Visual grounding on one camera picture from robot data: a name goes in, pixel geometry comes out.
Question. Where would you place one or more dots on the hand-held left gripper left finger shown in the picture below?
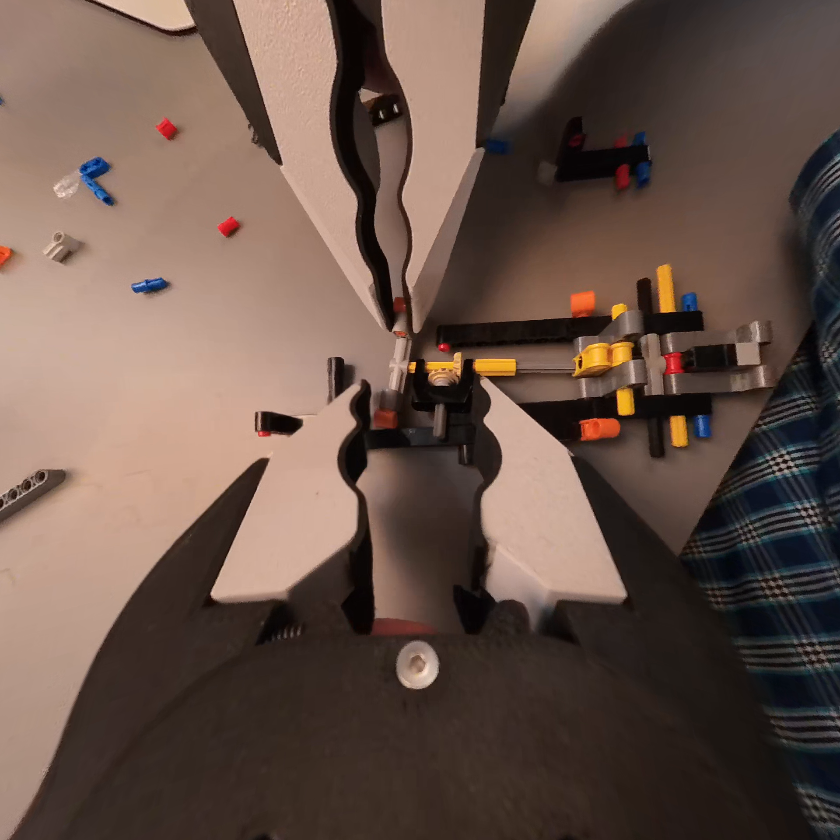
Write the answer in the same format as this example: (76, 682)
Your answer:
(289, 518)

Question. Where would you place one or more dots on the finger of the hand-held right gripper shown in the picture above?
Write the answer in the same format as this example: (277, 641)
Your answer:
(295, 98)
(446, 98)

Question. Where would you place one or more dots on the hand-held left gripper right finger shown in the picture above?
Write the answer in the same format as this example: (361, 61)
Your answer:
(551, 518)

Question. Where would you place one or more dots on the black lego gear frame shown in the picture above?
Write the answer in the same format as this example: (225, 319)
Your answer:
(426, 394)

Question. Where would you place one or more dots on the grey orange-ended lego link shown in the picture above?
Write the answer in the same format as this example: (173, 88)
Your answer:
(397, 371)

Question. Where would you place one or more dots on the black lego chassis assembly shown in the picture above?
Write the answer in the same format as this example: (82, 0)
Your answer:
(525, 331)

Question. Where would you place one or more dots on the blue lego pin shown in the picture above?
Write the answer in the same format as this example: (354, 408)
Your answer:
(499, 145)
(102, 190)
(149, 285)

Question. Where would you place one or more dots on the red lego bush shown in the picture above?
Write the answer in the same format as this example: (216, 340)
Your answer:
(166, 128)
(228, 226)

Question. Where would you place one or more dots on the small black lego assembly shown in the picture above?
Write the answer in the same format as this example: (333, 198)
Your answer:
(597, 161)

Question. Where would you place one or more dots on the blue short lego liftarm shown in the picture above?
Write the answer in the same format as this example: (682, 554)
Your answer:
(95, 166)

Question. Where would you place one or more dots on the clear lego piece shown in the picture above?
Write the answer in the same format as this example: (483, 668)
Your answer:
(65, 186)

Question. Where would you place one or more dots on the light grey lego connector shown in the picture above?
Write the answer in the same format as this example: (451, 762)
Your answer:
(60, 246)

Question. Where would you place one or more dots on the grey holed lego beam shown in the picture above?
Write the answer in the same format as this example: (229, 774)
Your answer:
(29, 497)

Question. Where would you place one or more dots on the white flat-based stand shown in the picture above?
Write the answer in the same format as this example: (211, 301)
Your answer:
(151, 13)

